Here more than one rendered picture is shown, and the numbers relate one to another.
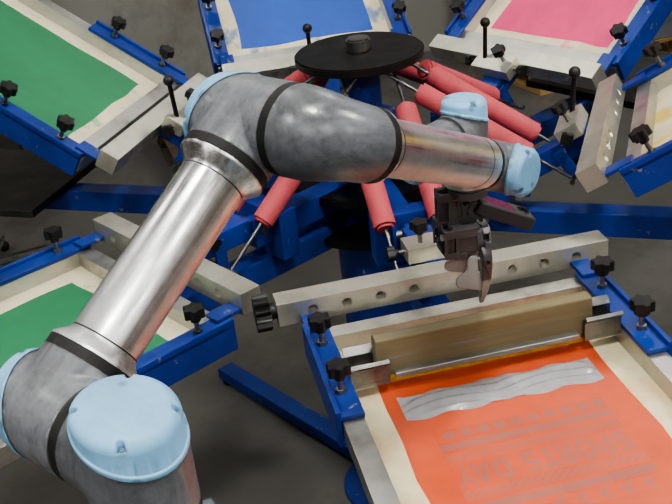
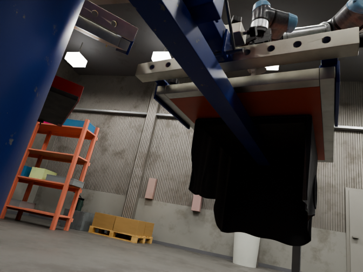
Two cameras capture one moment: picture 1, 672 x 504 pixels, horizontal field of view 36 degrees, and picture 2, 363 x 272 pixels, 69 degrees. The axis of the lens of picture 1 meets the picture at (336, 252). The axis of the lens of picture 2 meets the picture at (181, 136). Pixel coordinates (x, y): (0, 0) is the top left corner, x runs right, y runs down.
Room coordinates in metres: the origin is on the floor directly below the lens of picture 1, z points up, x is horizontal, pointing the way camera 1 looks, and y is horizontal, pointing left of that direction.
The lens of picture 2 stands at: (2.38, 0.18, 0.50)
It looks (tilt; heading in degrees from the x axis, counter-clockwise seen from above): 19 degrees up; 221
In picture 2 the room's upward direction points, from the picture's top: 11 degrees clockwise
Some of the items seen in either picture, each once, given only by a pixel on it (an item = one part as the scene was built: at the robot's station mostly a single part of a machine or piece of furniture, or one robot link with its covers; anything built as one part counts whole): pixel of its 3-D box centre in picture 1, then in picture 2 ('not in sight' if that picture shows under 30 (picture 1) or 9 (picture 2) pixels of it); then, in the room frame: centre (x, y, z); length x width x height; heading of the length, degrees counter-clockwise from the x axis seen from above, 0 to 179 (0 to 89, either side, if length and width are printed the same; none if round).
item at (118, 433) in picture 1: (130, 451); not in sight; (0.87, 0.24, 1.37); 0.13 x 0.12 x 0.14; 47
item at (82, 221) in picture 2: not in sight; (82, 211); (-1.93, -6.49, 0.46); 0.95 x 0.77 x 0.91; 23
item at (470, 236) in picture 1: (462, 219); (260, 45); (1.55, -0.22, 1.26); 0.09 x 0.08 x 0.12; 100
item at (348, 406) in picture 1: (332, 379); (329, 98); (1.53, 0.03, 0.98); 0.30 x 0.05 x 0.07; 10
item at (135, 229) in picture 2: not in sight; (122, 228); (-2.41, -5.30, 0.25); 1.42 x 1.02 x 0.50; 113
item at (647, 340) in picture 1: (620, 318); (179, 107); (1.63, -0.52, 0.98); 0.30 x 0.05 x 0.07; 10
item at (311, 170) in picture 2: not in sight; (302, 180); (1.26, -0.11, 0.77); 0.46 x 0.09 x 0.36; 10
